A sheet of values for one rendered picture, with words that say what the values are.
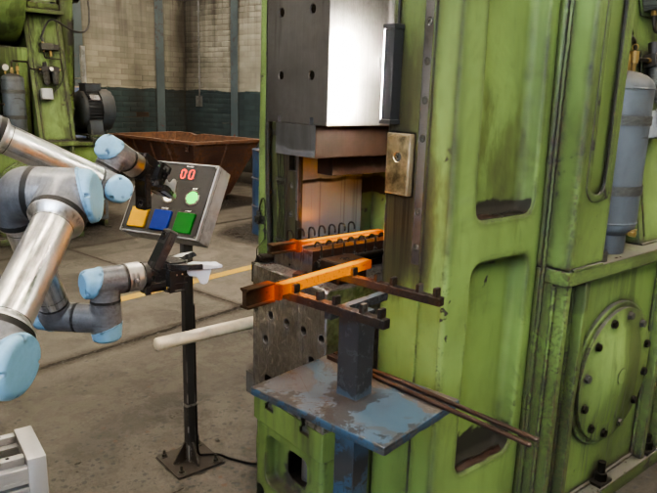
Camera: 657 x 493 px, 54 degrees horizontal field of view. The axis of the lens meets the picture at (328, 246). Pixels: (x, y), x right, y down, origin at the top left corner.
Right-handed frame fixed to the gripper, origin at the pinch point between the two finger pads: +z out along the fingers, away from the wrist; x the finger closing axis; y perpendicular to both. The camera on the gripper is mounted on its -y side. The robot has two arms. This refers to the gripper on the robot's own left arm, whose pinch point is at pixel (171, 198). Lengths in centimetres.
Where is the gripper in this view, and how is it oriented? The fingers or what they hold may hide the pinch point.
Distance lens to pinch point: 222.0
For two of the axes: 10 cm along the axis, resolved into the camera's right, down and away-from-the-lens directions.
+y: 2.4, -9.4, 2.4
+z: 3.6, 3.2, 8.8
